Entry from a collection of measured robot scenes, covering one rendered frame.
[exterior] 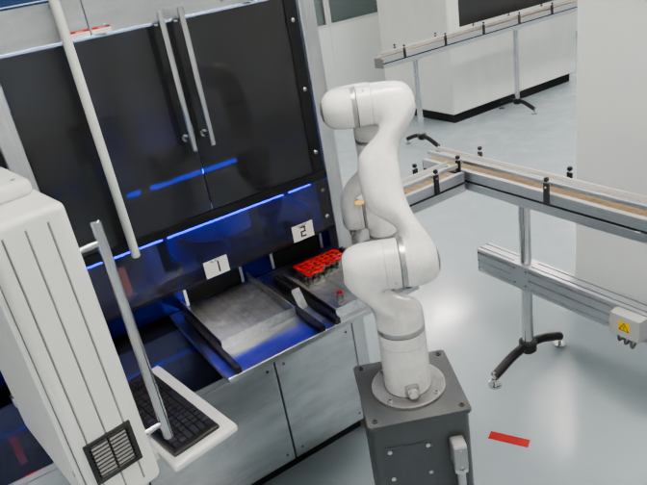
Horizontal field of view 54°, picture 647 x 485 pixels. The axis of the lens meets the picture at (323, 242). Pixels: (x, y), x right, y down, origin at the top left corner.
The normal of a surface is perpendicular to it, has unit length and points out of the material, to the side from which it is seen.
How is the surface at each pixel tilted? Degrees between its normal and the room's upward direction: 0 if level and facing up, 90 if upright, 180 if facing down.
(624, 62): 90
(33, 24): 90
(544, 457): 0
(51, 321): 90
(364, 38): 90
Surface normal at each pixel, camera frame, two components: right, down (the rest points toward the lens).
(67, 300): 0.66, 0.22
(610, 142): -0.83, 0.36
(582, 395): -0.16, -0.89
